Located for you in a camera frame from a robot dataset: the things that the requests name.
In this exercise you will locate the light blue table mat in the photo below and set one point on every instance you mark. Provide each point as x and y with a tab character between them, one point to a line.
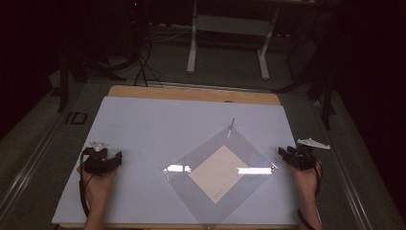
143	127

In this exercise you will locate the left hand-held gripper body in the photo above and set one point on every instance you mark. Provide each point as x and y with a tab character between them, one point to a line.
98	163

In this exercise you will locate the person's right hand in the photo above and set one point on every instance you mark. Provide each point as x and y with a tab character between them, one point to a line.
304	182

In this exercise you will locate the wooden table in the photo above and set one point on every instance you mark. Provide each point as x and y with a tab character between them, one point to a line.
191	94

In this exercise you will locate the clear plastic bag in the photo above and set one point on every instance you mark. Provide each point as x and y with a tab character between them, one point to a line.
191	191

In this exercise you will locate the black floor bracket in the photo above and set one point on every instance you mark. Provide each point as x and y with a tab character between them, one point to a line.
76	118

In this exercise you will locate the person's left hand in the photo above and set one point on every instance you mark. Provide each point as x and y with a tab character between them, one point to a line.
97	186

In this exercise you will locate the white metal desk frame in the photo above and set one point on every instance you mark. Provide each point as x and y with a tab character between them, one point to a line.
233	28

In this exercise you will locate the metal rail behind table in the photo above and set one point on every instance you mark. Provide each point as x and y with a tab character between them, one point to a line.
207	86

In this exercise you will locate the metal floor rail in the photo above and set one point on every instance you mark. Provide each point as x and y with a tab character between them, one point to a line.
344	172
25	166

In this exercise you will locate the black metal stand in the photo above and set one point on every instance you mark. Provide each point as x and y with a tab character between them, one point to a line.
322	73
68	73

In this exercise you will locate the paper picture card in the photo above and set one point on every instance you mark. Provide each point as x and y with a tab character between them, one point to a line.
217	174

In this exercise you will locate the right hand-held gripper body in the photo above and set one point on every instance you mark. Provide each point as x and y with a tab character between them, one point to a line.
302	158

